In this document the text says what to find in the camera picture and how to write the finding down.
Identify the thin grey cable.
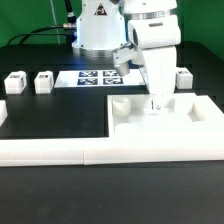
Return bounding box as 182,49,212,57
49,0,62,45

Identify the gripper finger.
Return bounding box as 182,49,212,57
151,95,162,111

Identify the white square table top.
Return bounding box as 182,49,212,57
107,93,224,137

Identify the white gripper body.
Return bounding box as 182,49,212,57
141,46,177,97

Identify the white U-shaped fence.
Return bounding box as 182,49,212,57
0,99,224,168

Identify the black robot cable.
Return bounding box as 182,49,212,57
6,0,78,47

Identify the white sheet with tags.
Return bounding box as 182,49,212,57
54,69,144,88

